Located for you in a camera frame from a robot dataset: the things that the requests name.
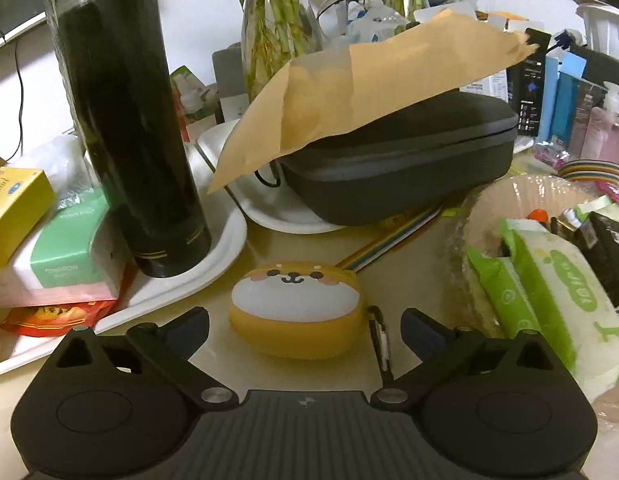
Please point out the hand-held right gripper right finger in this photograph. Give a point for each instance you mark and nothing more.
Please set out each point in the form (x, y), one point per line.
(423, 332)

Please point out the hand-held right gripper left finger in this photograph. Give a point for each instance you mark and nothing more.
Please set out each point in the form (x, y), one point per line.
(187, 332)

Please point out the orange dog earphone case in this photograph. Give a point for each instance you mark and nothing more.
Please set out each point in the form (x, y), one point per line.
(294, 310)

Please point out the silver carabiner clip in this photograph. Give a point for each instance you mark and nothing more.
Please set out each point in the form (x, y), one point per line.
(384, 350)

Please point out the green wipes pack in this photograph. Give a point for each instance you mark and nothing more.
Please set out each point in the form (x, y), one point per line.
(494, 290)
(564, 305)

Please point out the white plastic tray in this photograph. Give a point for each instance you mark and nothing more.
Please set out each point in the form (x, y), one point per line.
(209, 245)

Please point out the red snack packet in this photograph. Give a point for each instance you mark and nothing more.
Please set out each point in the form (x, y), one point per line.
(54, 317)

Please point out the glass dish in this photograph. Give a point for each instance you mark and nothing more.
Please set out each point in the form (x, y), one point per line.
(484, 205)

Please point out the green white tissue pack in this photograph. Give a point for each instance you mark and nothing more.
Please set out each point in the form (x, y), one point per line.
(64, 260)

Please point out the white plate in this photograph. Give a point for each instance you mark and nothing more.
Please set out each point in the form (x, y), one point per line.
(269, 215)

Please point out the black hard case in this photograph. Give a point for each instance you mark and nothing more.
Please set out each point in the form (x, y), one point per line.
(404, 170)

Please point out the small black carton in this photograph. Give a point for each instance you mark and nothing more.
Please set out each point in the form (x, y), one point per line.
(607, 255)

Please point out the black thermos bottle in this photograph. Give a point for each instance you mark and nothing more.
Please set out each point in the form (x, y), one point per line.
(124, 135)

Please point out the yellow white carton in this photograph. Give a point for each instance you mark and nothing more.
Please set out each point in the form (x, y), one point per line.
(11, 210)

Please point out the green white packet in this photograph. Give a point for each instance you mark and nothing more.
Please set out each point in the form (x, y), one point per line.
(194, 95)

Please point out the brown paper envelope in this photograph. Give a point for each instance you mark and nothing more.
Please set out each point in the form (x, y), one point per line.
(369, 80)

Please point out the tall black carton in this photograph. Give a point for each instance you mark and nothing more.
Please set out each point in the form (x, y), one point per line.
(532, 85)

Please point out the pink pump bottle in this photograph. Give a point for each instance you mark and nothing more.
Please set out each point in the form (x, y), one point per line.
(607, 130)

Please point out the blue carton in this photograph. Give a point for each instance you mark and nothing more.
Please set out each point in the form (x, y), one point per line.
(564, 95)

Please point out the white food container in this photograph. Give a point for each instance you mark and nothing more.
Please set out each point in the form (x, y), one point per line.
(607, 25)

